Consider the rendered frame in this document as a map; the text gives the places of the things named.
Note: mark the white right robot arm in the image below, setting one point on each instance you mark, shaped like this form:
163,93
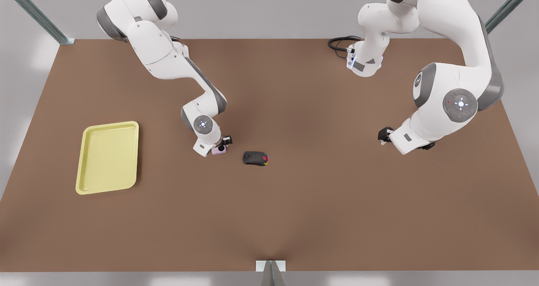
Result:
164,54

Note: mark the small pink camera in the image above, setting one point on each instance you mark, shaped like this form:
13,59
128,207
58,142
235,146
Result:
219,150

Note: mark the yellow tray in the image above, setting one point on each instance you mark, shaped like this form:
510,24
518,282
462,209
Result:
108,157

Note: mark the silver frame post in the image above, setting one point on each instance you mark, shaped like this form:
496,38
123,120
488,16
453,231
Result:
510,4
36,13
270,272

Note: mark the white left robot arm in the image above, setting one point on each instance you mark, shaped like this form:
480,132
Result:
454,67

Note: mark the black computer mouse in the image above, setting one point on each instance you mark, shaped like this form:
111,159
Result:
255,158

